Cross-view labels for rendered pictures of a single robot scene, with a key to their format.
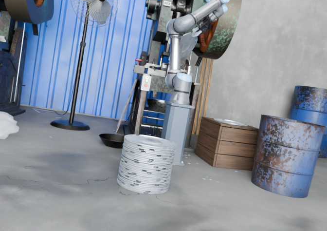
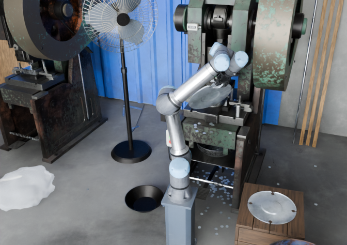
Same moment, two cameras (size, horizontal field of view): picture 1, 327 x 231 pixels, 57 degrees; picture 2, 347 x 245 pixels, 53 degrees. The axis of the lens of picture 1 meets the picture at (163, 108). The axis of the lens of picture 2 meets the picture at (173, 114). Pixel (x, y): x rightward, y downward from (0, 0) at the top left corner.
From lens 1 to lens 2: 186 cm
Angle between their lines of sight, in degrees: 40
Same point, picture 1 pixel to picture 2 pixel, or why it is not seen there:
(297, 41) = not seen: outside the picture
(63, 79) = (148, 72)
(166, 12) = (195, 36)
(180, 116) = (175, 214)
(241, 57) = not seen: outside the picture
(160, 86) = (195, 135)
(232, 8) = (273, 41)
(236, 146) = not seen: outside the picture
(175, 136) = (174, 233)
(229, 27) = (274, 68)
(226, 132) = (246, 234)
